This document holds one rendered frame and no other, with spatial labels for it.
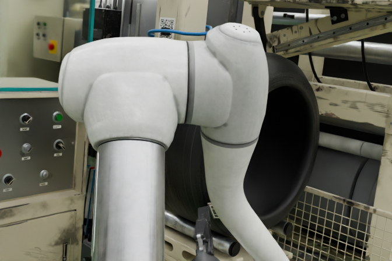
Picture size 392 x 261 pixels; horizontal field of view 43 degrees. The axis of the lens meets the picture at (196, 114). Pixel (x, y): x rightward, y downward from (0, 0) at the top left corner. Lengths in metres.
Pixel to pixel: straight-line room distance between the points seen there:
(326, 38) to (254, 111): 1.03
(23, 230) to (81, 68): 1.11
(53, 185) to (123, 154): 1.16
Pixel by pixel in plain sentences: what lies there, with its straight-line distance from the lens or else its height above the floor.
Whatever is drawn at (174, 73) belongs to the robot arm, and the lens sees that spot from 0.74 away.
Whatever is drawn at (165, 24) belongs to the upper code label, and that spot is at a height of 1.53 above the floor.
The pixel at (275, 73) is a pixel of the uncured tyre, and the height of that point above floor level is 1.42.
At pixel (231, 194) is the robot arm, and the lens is 0.89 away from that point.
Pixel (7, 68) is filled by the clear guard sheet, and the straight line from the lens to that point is 1.66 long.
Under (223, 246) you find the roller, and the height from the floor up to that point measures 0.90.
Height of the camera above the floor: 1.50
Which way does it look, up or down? 9 degrees down
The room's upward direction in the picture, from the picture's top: 6 degrees clockwise
